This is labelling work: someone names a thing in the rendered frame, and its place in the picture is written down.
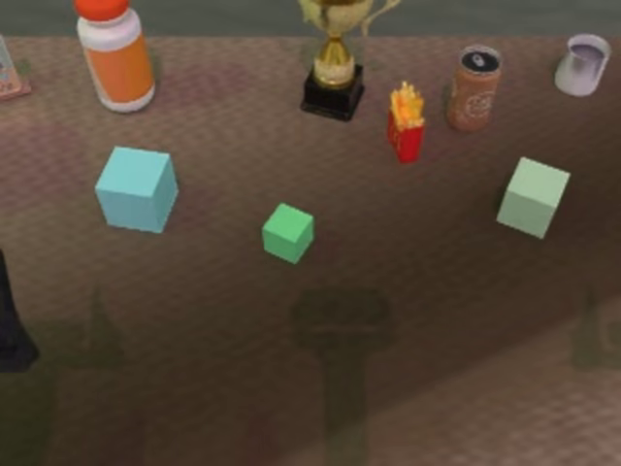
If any light blue cube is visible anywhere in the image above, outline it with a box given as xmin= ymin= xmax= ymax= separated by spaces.
xmin=94 ymin=146 xmax=180 ymax=234

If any small green cube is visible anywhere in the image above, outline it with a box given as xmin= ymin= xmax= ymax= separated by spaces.
xmin=261 ymin=202 xmax=315 ymax=265

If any pale green cube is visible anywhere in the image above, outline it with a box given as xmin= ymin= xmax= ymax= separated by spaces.
xmin=495 ymin=156 xmax=572 ymax=241

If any pink printed box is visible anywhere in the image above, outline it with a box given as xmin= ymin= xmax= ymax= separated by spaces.
xmin=0 ymin=34 xmax=33 ymax=102

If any orange bottle with red cap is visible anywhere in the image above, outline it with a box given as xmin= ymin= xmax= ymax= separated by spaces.
xmin=73 ymin=0 xmax=157 ymax=115

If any gold trophy on black base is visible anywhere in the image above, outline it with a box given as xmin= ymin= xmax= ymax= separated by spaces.
xmin=297 ymin=0 xmax=404 ymax=123

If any red box of french fries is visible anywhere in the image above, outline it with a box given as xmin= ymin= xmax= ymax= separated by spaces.
xmin=386 ymin=81 xmax=427 ymax=165

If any brown soda can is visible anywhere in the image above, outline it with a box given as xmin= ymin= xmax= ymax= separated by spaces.
xmin=446 ymin=45 xmax=504 ymax=133

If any pale lavender cup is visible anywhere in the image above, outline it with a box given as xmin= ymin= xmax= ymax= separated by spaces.
xmin=554 ymin=33 xmax=613 ymax=98

